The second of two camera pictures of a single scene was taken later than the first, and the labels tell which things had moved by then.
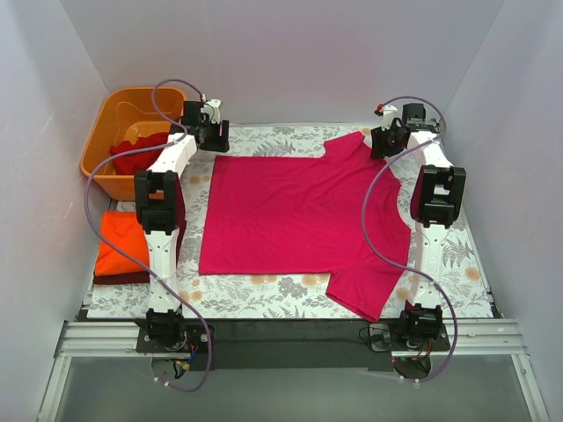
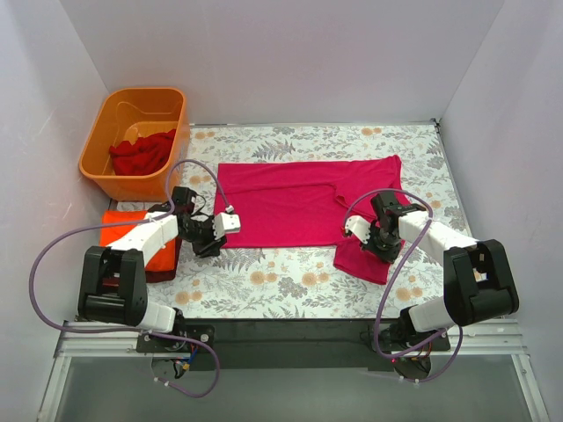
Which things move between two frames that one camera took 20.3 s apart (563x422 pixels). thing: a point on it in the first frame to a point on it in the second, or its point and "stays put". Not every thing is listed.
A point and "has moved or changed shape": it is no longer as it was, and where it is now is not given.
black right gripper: x=379 y=146 to x=378 y=245
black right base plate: x=405 y=334 stays put
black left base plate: x=197 y=339 stays put
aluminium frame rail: x=118 y=338 stays put
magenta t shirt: x=303 y=215 has moved or changed shape
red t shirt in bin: x=136 y=163 stays put
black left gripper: x=217 y=141 to x=210 y=245
